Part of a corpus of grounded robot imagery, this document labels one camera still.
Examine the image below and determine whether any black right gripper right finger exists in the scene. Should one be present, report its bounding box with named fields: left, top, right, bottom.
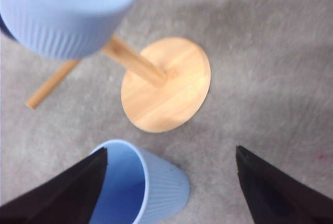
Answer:
left=236, top=146, right=333, bottom=224

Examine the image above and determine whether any blue ribbed cup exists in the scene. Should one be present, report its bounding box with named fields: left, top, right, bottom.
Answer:
left=89, top=139, right=190, bottom=224
left=0, top=0, right=137, bottom=59

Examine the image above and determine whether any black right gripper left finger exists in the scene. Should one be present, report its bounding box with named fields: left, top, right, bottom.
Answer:
left=0, top=148, right=108, bottom=224

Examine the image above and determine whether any wooden mug tree stand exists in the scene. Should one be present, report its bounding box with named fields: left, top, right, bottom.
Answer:
left=26, top=36, right=211, bottom=133

